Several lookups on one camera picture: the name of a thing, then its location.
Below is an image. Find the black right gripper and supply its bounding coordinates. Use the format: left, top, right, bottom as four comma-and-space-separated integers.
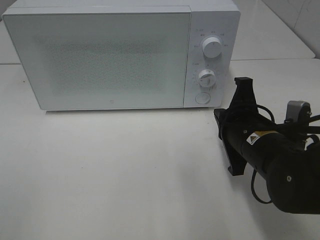
213, 77, 275, 176

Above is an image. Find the round door release button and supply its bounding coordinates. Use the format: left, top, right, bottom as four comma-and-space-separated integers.
195, 92, 211, 104

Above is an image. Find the white timer knob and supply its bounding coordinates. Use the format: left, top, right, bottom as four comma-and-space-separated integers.
198, 69, 216, 88

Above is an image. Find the white microwave door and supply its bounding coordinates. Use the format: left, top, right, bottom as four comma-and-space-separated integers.
4, 13, 191, 111

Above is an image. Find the upper white power knob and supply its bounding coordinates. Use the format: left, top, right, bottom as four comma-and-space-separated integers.
202, 36, 222, 59

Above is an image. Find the white microwave oven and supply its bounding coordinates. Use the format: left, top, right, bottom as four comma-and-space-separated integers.
2, 0, 241, 110

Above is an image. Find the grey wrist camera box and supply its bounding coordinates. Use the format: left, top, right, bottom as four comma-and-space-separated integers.
284, 100, 312, 123

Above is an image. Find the black camera cable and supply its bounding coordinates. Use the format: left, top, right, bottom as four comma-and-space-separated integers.
250, 104, 320, 205

